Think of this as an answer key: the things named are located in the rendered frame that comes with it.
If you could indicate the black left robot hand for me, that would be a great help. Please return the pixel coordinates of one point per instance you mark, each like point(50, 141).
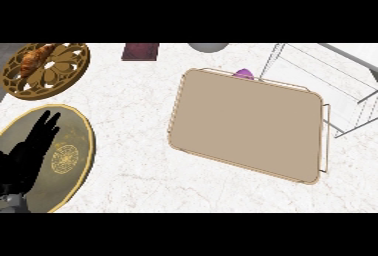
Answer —
point(30, 146)

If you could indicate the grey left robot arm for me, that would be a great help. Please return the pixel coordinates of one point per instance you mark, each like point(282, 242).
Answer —
point(11, 202)

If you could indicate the purple bell pepper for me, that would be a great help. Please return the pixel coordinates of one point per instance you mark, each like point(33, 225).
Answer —
point(244, 73)

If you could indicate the grey gold-rimmed round placemat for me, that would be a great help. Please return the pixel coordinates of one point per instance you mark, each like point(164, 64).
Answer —
point(68, 156)

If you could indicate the brown carved wooden trivet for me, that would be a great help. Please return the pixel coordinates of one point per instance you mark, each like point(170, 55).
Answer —
point(59, 71)

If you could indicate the brown croissant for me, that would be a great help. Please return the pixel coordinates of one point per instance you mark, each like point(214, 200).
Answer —
point(36, 58)

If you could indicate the dark red rectangular block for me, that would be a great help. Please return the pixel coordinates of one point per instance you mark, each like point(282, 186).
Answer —
point(141, 51)

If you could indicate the grey round object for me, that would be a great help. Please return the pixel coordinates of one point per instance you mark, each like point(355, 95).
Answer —
point(207, 47)

